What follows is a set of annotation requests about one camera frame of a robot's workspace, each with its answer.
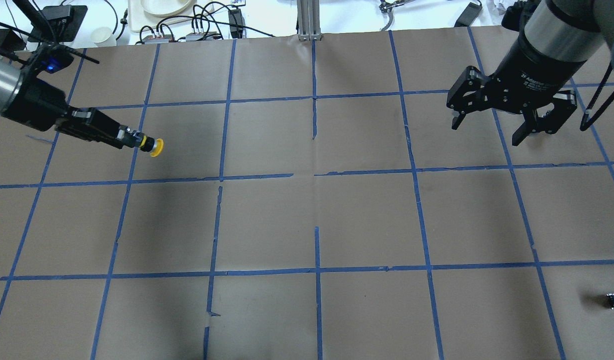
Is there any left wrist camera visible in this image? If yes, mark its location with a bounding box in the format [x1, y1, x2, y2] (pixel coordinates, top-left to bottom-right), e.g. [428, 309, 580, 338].
[14, 43, 100, 75]

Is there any white tray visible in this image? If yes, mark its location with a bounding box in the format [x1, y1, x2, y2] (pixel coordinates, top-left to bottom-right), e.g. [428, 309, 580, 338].
[128, 0, 198, 33]

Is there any aluminium frame post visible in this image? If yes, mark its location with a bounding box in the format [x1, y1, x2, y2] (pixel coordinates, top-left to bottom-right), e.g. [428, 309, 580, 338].
[296, 0, 322, 42]

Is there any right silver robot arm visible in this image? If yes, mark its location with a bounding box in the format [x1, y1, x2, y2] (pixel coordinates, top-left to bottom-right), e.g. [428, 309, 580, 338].
[446, 0, 614, 146]

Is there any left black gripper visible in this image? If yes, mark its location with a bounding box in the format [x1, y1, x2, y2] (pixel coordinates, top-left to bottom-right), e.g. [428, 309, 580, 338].
[1, 78, 144, 149]

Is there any black power adapter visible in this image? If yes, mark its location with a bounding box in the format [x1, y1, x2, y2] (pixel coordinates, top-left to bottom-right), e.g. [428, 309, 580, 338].
[454, 0, 483, 28]

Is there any white paper cup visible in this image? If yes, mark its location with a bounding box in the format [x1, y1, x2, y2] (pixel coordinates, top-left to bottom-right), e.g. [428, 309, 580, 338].
[90, 27, 117, 48]

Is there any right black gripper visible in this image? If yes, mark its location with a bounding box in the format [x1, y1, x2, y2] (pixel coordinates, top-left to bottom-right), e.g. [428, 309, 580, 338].
[446, 52, 579, 147]

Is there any yellow push button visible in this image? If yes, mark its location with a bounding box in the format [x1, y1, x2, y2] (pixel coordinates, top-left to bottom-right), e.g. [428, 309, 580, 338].
[133, 133, 164, 158]

